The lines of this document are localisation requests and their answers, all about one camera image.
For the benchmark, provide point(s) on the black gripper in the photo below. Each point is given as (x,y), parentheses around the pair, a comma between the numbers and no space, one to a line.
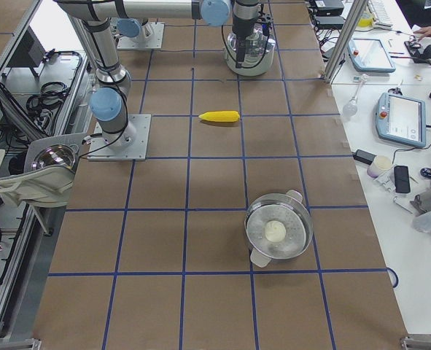
(242,25)

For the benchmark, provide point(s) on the yellow corn cob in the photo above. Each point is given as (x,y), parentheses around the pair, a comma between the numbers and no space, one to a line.
(227,116)

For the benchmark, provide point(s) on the steel steamer pot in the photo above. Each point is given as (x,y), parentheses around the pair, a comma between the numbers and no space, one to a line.
(287,208)

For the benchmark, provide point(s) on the blue teach pendant far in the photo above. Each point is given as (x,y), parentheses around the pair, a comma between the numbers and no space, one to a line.
(369,55)

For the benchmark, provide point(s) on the blue teach pendant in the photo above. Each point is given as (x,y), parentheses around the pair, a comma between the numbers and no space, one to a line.
(401,119)
(369,55)

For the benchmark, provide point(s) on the white light bulb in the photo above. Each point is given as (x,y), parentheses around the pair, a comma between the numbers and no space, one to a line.
(350,108)

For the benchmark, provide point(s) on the black power adapter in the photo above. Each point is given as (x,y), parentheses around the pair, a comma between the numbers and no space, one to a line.
(363,156)

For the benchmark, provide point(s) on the blue teach pendant near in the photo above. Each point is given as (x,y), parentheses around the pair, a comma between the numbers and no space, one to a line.
(401,119)

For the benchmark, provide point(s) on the white lavender jar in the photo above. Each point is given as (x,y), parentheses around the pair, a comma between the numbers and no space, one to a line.
(379,165)

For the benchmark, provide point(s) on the white steamed bun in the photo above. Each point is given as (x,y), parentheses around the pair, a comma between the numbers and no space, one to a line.
(275,231)

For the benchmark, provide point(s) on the black phone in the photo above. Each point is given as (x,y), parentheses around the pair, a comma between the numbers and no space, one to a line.
(402,180)

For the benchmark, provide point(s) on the steel bowl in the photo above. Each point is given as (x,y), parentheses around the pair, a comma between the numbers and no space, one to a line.
(58,154)

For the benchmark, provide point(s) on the white plastic rack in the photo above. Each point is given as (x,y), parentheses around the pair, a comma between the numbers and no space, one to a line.
(46,187)

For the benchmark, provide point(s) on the aluminium frame post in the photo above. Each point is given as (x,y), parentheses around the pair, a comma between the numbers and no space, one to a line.
(349,26)

